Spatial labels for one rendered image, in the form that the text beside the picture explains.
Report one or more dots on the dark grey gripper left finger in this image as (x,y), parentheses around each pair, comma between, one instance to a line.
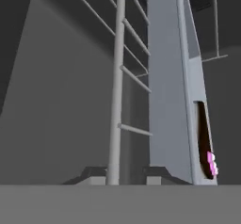
(94,173)

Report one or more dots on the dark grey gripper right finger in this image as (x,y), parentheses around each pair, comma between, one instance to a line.
(158,173)

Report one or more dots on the brown cake with pink frosting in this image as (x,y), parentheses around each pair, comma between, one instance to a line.
(204,140)

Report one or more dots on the dark grey oven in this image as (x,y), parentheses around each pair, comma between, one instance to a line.
(47,108)

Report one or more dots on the grey baking tray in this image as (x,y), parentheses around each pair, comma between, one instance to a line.
(166,77)

